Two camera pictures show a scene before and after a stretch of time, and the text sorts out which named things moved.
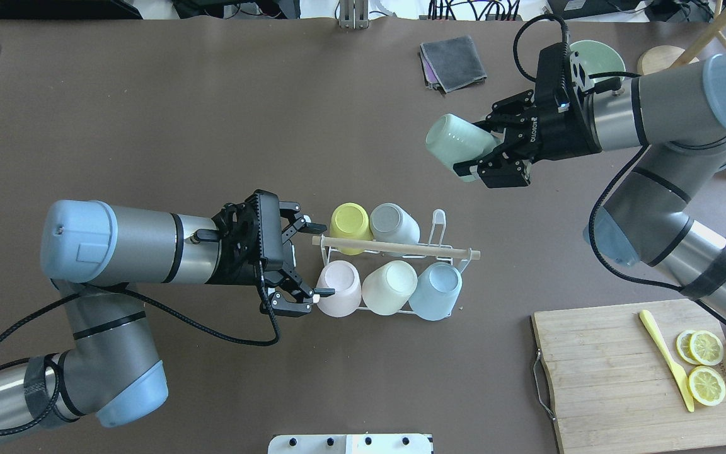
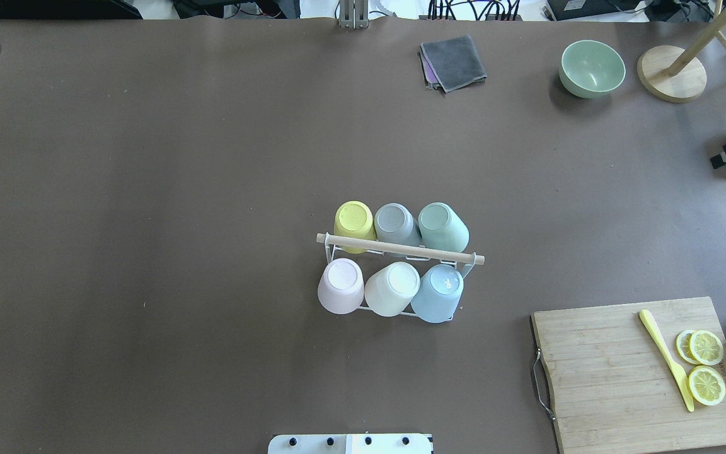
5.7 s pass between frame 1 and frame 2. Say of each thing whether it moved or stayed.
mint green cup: moved
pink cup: stayed
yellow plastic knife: stayed
